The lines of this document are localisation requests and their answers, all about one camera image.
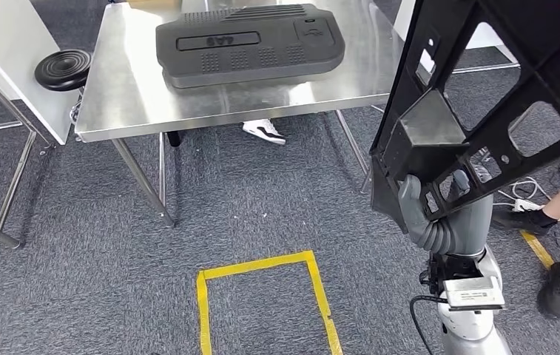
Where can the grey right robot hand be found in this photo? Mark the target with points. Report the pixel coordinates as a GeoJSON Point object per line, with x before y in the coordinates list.
{"type": "Point", "coordinates": [466, 230]}

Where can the black plastic panel part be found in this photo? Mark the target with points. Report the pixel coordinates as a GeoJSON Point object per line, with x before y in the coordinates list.
{"type": "Point", "coordinates": [554, 49]}

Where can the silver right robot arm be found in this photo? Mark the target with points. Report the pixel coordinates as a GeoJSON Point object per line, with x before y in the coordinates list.
{"type": "Point", "coordinates": [466, 326]}

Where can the stainless steel workbench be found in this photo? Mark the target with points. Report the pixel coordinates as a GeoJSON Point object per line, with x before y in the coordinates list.
{"type": "Point", "coordinates": [127, 98]}

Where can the white power strip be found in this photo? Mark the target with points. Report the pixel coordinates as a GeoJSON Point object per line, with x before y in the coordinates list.
{"type": "Point", "coordinates": [524, 205]}

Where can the yellow floor tape square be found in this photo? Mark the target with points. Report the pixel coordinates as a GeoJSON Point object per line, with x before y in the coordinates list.
{"type": "Point", "coordinates": [260, 264]}
{"type": "Point", "coordinates": [537, 250]}

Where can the white table steel legs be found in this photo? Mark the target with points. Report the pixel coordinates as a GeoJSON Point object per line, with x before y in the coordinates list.
{"type": "Point", "coordinates": [490, 44]}
{"type": "Point", "coordinates": [10, 59]}

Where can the person's foot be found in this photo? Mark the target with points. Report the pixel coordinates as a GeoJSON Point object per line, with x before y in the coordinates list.
{"type": "Point", "coordinates": [262, 131]}

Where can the black plastic engine cover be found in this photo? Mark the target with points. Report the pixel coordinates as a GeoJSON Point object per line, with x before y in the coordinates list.
{"type": "Point", "coordinates": [250, 63]}

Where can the black round stool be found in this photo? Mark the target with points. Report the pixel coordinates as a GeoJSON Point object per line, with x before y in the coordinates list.
{"type": "Point", "coordinates": [61, 68]}

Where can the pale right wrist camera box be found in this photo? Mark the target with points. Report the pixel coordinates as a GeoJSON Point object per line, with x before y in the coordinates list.
{"type": "Point", "coordinates": [473, 294]}

